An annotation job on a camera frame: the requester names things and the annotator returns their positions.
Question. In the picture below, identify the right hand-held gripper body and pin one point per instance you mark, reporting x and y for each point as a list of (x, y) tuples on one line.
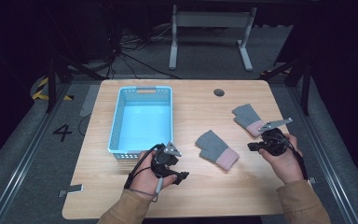
[(275, 143)]

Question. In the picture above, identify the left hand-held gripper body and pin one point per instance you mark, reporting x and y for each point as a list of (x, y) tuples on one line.
[(163, 158)]

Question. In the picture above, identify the light blue plastic basket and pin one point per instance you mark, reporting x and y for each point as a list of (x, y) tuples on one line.
[(144, 121)]

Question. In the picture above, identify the person's right hand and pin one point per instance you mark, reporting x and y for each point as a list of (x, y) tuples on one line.
[(284, 168)]

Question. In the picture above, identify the person's left hand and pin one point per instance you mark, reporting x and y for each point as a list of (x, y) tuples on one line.
[(147, 182)]

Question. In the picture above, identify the black metal stand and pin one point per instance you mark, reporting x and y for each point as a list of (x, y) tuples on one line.
[(52, 84), (304, 84)]

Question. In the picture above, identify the yellow black hazard tape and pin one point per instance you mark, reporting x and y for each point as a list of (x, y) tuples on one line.
[(40, 88)]

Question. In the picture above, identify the aluminium floor rail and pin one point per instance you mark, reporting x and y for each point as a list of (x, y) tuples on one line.
[(323, 158), (24, 158)]

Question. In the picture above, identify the small metal floor bracket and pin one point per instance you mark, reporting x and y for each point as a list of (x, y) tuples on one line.
[(74, 188)]

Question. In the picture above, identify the white metal desk frame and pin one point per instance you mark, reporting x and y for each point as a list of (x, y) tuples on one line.
[(211, 19)]

